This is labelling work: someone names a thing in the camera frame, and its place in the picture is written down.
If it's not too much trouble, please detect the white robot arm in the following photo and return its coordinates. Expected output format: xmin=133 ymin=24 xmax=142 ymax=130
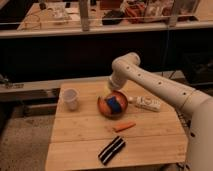
xmin=108 ymin=52 xmax=213 ymax=171

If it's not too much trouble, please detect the orange ceramic bowl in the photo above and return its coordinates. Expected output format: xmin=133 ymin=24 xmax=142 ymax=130
xmin=97 ymin=91 xmax=128 ymax=118

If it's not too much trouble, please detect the orange carrot toy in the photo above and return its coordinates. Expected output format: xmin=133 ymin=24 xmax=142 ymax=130
xmin=113 ymin=122 xmax=136 ymax=132

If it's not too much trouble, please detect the white plastic bottle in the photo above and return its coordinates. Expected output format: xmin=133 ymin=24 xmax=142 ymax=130
xmin=128 ymin=96 xmax=161 ymax=112

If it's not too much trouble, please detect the black white striped cloth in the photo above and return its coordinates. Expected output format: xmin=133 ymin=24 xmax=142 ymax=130
xmin=98 ymin=136 xmax=126 ymax=165

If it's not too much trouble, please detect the black bag on bench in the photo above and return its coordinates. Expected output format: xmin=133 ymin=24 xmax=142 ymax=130
xmin=102 ymin=10 xmax=124 ymax=25

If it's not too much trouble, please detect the black bin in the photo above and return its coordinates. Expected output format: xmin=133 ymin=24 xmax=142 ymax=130
xmin=182 ymin=53 xmax=213 ymax=84

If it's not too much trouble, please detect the orange cloth on bench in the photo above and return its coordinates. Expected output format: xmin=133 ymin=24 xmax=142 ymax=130
xmin=125 ymin=3 xmax=146 ymax=24

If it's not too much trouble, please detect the metal post right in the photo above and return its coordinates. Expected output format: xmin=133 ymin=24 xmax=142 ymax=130
xmin=168 ymin=0 xmax=184 ymax=27

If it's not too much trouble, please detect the metal post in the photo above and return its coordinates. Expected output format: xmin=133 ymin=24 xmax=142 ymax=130
xmin=168 ymin=0 xmax=184 ymax=27
xmin=79 ymin=0 xmax=90 ymax=31

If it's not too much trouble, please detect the metal post left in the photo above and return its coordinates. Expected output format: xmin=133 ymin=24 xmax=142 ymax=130
xmin=79 ymin=0 xmax=90 ymax=31

